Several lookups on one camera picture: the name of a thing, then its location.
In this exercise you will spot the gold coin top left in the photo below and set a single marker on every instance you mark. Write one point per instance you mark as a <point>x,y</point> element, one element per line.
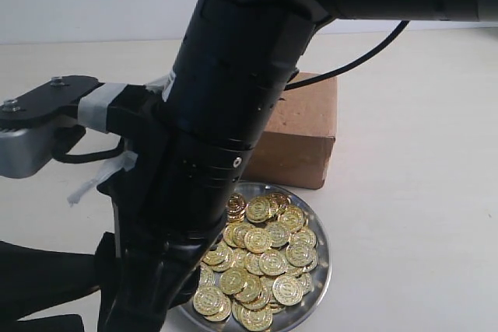
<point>236,205</point>

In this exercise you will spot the gold coin bottom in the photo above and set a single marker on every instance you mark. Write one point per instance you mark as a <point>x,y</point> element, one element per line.
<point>255,320</point>

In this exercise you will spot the gold coin right upper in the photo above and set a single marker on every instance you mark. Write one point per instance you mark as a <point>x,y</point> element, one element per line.
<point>292,218</point>

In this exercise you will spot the gold coin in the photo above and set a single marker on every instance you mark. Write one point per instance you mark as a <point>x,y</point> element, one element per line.
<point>232,281</point>
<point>236,205</point>
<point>259,209</point>
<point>255,320</point>
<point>273,263</point>
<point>209,300</point>
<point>292,218</point>
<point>257,240</point>
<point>287,290</point>
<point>300,254</point>

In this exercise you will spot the gold coin top centre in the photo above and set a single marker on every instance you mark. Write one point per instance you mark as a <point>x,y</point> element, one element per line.
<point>259,209</point>

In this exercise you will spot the brown cardboard slotted box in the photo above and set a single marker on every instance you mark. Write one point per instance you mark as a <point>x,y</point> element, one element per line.
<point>297,143</point>

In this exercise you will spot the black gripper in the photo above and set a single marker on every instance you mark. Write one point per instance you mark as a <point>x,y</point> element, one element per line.
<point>169,209</point>

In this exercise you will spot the gold coin front right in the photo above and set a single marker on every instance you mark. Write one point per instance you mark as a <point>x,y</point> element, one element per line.
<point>287,290</point>

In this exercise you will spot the gold coin right middle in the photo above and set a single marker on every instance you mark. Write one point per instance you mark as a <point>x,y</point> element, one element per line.
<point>300,254</point>

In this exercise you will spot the gold coin front left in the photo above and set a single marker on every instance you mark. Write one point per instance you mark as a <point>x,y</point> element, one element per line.
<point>209,300</point>

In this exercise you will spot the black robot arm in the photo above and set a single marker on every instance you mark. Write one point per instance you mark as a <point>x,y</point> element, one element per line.
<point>254,45</point>

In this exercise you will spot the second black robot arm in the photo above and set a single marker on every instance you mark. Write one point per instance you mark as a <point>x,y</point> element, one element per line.
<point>33,280</point>

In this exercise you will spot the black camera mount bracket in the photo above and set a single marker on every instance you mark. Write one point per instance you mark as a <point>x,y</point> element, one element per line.
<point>48,102</point>

